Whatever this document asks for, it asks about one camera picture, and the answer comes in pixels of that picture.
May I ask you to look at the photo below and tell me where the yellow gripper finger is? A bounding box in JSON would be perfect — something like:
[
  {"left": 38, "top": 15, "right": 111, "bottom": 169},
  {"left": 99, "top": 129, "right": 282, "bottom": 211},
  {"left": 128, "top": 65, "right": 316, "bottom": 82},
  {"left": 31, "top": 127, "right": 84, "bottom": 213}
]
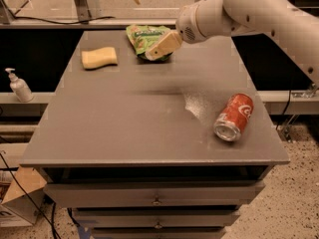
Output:
[{"left": 145, "top": 31, "right": 182, "bottom": 61}]

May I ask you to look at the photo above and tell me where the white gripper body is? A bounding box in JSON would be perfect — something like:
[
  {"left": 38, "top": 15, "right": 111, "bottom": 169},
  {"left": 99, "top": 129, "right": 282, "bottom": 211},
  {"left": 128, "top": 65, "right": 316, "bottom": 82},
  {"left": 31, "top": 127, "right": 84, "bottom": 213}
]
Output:
[{"left": 175, "top": 3, "right": 203, "bottom": 44}]

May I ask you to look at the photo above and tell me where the green rice chip bag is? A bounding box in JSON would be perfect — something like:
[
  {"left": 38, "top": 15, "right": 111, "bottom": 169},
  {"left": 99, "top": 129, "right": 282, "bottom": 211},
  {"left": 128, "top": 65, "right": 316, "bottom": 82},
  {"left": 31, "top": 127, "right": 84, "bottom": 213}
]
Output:
[{"left": 126, "top": 25, "right": 173, "bottom": 61}]

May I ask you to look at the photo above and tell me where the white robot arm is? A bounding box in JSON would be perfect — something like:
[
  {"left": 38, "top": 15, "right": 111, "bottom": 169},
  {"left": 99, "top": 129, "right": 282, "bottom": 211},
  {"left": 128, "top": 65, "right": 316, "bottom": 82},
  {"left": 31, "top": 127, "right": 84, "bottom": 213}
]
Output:
[{"left": 146, "top": 0, "right": 319, "bottom": 85}]

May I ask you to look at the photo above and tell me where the yellow sponge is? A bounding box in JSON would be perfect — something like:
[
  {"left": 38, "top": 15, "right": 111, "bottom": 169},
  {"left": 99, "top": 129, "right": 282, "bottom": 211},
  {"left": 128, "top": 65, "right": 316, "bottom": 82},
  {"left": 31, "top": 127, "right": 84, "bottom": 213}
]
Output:
[{"left": 81, "top": 47, "right": 118, "bottom": 70}]

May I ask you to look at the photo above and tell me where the red soda can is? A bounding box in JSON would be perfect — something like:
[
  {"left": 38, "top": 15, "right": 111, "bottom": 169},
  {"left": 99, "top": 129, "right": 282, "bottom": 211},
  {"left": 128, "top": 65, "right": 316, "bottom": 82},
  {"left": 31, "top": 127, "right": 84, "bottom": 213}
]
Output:
[{"left": 213, "top": 94, "right": 254, "bottom": 142}]

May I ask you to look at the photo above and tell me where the grey drawer cabinet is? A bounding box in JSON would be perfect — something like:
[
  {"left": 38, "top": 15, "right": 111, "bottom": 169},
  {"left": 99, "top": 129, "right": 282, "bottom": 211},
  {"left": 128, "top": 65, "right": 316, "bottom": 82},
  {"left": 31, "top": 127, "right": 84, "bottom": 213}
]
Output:
[{"left": 22, "top": 31, "right": 289, "bottom": 239}]

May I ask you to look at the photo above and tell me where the white pump dispenser bottle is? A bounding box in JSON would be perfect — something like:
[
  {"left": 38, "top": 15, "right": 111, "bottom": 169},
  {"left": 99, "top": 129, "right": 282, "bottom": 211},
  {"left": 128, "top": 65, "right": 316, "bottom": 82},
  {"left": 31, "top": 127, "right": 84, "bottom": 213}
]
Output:
[{"left": 5, "top": 68, "right": 33, "bottom": 103}]

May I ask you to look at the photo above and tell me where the cardboard box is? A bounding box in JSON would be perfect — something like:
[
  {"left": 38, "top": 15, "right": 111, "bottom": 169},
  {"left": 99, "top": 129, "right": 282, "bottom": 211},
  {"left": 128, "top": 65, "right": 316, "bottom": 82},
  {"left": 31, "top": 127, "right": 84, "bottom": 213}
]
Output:
[{"left": 0, "top": 167, "right": 46, "bottom": 227}]

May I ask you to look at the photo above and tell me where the left metal bracket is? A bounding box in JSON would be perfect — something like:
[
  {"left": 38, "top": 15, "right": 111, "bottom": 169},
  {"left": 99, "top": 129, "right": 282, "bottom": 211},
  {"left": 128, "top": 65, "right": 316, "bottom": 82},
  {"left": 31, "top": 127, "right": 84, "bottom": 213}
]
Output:
[{"left": 74, "top": 0, "right": 102, "bottom": 22}]

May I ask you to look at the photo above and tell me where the black cable on ledge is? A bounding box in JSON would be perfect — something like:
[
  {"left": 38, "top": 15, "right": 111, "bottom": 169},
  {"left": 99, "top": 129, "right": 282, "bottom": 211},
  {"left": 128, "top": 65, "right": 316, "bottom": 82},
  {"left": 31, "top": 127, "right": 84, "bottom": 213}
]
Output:
[{"left": 9, "top": 15, "right": 116, "bottom": 26}]

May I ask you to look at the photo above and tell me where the black floor cable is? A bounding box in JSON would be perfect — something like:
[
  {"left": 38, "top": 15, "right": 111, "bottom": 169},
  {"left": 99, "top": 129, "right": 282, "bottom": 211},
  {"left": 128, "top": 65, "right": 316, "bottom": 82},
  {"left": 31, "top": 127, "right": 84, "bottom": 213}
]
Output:
[{"left": 0, "top": 149, "right": 63, "bottom": 239}]

